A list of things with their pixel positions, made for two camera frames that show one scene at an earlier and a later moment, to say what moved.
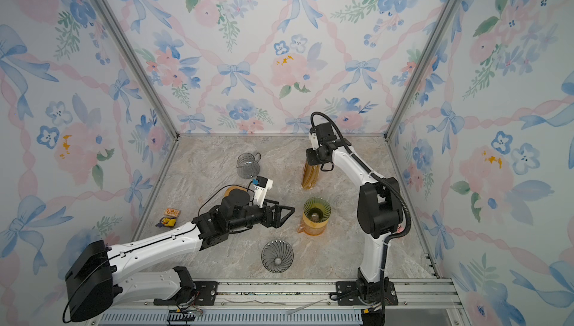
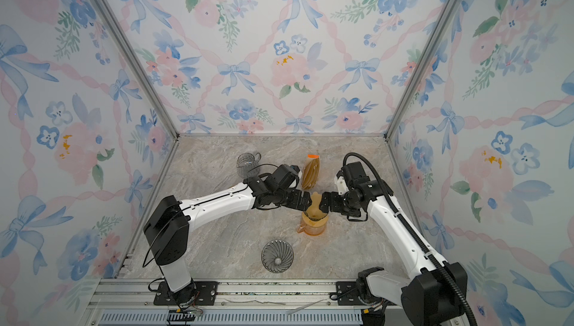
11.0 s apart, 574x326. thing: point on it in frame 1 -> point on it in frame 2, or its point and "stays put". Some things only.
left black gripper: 276,222 -> 297,199
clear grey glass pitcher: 247,165 stays put
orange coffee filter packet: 310,176 stays put
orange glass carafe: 311,227 stays put
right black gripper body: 314,157 -> 349,208
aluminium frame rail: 291,303 stays put
